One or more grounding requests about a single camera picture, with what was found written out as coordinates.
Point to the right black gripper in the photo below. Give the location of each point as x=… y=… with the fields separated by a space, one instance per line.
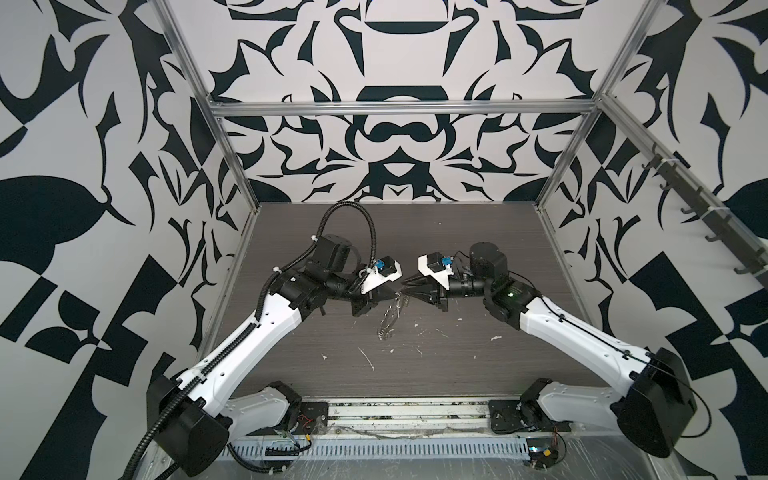
x=438 y=296

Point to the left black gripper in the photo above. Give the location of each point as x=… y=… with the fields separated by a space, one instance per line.
x=370 y=298

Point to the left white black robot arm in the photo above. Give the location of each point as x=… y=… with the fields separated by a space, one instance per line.
x=192 y=416

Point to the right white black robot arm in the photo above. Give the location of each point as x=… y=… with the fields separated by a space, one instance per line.
x=647 y=395

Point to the small green circuit board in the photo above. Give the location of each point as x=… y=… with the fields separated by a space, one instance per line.
x=542 y=454

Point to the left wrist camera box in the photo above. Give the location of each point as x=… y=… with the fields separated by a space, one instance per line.
x=384 y=270

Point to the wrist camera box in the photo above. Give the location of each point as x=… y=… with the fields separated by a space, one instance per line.
x=384 y=270
x=437 y=267

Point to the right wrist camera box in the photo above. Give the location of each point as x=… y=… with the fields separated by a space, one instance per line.
x=437 y=267

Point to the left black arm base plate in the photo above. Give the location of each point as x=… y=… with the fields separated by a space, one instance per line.
x=307 y=418

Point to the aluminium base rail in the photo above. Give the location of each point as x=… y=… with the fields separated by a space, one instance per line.
x=408 y=414

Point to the white slotted cable duct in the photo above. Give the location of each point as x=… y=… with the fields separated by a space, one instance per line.
x=262 y=449

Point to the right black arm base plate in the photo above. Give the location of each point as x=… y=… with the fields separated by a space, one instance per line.
x=518 y=416

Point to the black wall hook rail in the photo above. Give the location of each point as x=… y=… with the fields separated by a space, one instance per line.
x=701 y=204

